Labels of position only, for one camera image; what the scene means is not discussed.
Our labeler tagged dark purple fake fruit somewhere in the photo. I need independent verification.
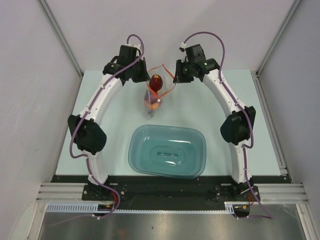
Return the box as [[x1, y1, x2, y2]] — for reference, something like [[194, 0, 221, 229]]
[[149, 74, 163, 92]]

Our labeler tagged clear zip bag orange seal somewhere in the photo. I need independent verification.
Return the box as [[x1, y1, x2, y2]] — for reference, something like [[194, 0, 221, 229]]
[[143, 64, 176, 118]]

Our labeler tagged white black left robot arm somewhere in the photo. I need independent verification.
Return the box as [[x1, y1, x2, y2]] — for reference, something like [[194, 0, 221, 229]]
[[67, 43, 150, 200]]

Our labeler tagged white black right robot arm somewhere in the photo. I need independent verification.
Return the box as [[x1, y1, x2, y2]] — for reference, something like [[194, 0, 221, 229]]
[[173, 43, 256, 201]]

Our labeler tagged teal transparent plastic tub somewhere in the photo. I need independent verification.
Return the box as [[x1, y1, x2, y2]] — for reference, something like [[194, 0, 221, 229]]
[[128, 124, 207, 179]]

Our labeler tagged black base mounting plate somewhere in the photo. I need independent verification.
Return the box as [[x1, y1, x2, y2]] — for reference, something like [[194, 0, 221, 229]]
[[51, 175, 290, 211]]

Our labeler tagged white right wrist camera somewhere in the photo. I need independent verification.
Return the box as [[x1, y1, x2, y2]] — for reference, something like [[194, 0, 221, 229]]
[[179, 42, 187, 52]]

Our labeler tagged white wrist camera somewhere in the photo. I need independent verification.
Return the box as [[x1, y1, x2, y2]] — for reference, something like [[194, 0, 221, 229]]
[[179, 42, 187, 52], [126, 43, 142, 51]]

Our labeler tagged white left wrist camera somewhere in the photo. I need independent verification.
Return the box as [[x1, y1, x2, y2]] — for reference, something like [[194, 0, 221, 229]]
[[126, 43, 142, 51]]

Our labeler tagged aluminium corner rail right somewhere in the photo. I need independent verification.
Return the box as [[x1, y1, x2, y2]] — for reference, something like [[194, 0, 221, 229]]
[[256, 0, 305, 75]]

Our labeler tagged aluminium corner rail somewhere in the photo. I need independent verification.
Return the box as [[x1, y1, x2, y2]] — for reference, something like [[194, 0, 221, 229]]
[[256, 0, 305, 75], [36, 0, 84, 79]]

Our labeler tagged aluminium corner rail left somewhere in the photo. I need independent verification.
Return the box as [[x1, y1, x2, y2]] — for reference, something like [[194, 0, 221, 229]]
[[36, 0, 84, 79]]

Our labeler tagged aluminium front rail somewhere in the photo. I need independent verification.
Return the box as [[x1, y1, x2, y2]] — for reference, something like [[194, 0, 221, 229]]
[[36, 183, 309, 204]]

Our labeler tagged white slotted cable duct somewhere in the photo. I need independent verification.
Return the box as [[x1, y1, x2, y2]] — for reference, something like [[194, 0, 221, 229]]
[[46, 201, 237, 215]]

